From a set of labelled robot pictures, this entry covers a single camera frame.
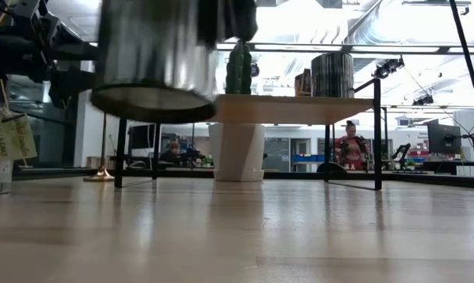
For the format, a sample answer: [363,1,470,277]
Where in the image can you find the white hexagonal plant pot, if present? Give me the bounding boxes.
[208,122,267,183]

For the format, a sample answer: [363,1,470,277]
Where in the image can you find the clear candle jar yellow tag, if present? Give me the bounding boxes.
[0,105,39,197]

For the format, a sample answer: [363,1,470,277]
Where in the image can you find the wooden shelf black metal frame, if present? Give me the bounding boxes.
[113,76,384,192]

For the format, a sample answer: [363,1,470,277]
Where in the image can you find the green cactus plant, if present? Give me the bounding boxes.
[225,39,254,96]

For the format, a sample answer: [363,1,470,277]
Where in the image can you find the black ceiling camera mount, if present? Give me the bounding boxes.
[372,56,406,80]

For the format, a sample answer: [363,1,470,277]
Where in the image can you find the small brown box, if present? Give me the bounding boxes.
[293,68,313,97]

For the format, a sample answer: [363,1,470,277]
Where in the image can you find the black background desk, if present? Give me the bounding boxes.
[421,159,474,177]

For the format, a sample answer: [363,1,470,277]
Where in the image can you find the black metal table frame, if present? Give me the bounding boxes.
[12,0,474,191]

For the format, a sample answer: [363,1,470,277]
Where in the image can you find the person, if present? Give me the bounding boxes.
[333,119,370,172]
[159,141,185,168]

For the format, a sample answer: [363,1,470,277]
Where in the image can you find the blue storage bins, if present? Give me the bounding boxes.
[292,153,326,164]

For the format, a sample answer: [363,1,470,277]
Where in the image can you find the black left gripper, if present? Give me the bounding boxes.
[20,11,100,109]

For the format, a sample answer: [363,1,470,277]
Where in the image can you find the black computer monitor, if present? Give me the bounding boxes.
[426,123,463,156]
[127,124,157,151]

